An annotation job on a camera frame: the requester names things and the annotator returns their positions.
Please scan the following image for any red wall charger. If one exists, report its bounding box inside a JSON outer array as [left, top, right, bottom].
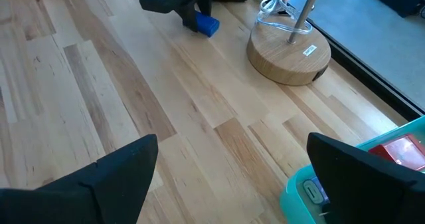
[[367, 133, 425, 172]]

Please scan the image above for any white and blue wall charger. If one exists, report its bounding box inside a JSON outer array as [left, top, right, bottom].
[[301, 176, 330, 205]]

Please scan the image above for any teal translucent plastic bin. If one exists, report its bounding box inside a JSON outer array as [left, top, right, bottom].
[[279, 115, 425, 224]]

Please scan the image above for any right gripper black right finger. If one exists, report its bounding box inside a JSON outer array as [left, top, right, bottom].
[[305, 132, 425, 224]]

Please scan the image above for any blue rectangular box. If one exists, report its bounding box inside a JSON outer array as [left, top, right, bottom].
[[194, 11, 221, 39]]

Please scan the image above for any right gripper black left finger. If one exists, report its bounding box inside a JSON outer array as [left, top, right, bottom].
[[0, 134, 159, 224]]

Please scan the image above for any white shade wooden base lamp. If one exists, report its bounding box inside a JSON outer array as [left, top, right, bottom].
[[246, 0, 332, 86]]

